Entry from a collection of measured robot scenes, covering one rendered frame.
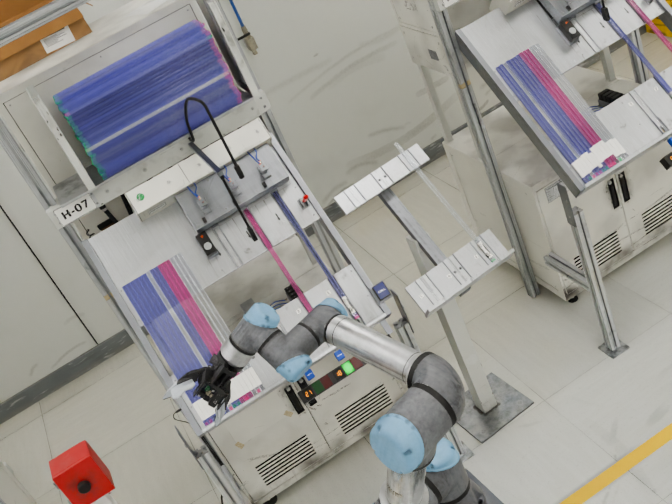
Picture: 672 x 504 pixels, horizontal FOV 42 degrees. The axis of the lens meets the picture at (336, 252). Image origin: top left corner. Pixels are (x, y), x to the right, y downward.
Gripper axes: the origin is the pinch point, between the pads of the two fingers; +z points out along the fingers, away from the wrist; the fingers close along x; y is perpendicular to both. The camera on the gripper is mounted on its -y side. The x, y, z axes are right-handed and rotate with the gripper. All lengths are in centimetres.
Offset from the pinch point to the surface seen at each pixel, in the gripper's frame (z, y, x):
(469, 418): 1, -83, 112
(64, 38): -32, -107, -78
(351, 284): -27, -64, 36
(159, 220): -7, -78, -24
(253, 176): -35, -81, -7
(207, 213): -19, -73, -13
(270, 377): 6, -45, 27
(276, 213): -29, -79, 6
